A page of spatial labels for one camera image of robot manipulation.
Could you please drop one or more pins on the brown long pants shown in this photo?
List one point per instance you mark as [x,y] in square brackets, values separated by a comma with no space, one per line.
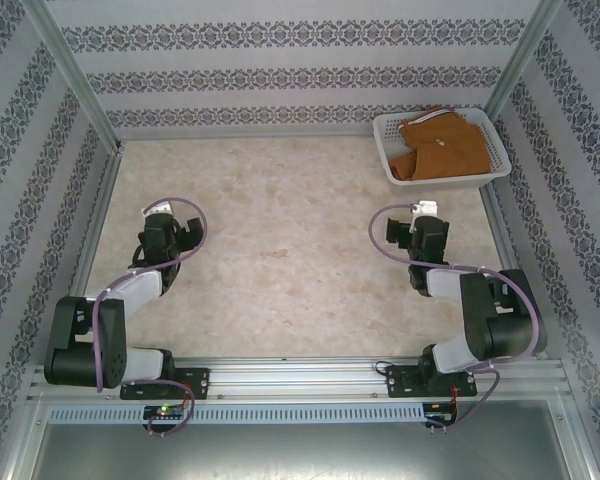
[445,150]

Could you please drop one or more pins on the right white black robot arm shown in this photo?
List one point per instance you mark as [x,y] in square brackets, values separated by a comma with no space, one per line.
[500,330]

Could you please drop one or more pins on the white plastic mesh basket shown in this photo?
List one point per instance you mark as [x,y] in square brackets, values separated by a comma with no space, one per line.
[386,137]

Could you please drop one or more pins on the controller board with green light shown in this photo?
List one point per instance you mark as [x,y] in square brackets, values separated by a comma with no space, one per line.
[162,412]

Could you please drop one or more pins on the grey metal sheet panel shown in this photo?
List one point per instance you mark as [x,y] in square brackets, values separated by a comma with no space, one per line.
[300,450]

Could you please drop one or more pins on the aluminium table side rail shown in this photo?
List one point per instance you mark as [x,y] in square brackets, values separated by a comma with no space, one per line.
[97,220]
[500,225]

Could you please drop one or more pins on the aluminium table back rail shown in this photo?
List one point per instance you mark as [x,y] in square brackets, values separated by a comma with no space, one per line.
[240,136]

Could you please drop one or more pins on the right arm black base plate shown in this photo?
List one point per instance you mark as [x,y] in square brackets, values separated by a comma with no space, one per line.
[397,382]

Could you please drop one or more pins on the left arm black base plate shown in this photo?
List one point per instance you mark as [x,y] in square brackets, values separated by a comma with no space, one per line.
[195,382]

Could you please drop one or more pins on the aluminium frame post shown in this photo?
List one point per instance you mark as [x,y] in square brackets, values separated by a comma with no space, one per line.
[520,60]
[80,70]

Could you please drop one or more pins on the aluminium mounting rail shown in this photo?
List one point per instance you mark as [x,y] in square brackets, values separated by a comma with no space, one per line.
[300,380]

